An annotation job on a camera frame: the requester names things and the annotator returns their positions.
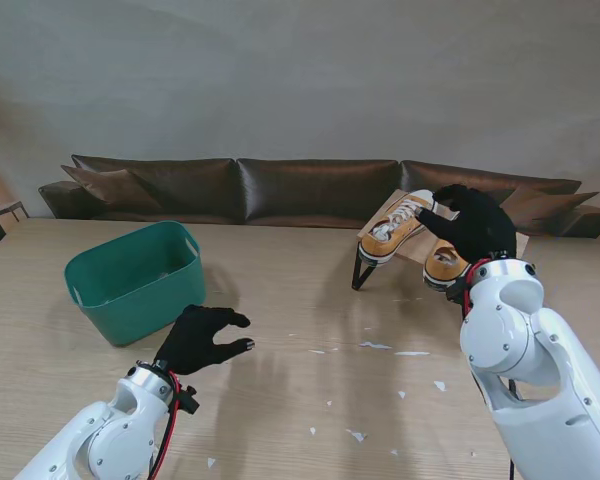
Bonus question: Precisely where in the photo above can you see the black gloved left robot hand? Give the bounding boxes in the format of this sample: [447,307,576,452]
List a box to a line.
[153,304,256,376]

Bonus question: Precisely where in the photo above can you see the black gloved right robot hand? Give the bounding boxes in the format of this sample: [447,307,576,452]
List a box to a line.
[417,183,519,264]

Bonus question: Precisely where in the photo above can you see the yellow canvas sneaker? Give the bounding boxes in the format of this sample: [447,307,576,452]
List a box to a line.
[358,188,436,266]
[422,238,474,294]

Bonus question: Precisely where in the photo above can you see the brown sofa cushion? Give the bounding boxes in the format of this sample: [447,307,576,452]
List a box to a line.
[60,164,164,211]
[482,183,600,237]

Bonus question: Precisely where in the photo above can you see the small wooden stand black legs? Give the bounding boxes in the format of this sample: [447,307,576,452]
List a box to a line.
[350,188,531,292]

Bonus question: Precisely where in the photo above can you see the green plastic basket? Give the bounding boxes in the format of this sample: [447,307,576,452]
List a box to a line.
[63,220,207,347]

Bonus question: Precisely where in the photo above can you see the brown leather sofa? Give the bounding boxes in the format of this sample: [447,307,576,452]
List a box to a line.
[37,154,600,239]

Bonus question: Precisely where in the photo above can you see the small wooden side table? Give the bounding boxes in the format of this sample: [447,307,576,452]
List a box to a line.
[0,198,31,224]

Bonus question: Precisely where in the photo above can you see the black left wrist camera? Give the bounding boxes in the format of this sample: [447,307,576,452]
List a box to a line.
[177,384,200,416]

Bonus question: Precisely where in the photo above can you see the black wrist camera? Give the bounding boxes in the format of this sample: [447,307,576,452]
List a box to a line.
[444,277,469,304]
[177,384,200,416]

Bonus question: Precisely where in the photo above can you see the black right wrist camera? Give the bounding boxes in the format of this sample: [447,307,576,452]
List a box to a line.
[444,277,469,304]

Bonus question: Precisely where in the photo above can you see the red black left arm cables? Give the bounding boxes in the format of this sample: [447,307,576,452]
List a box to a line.
[147,369,182,480]

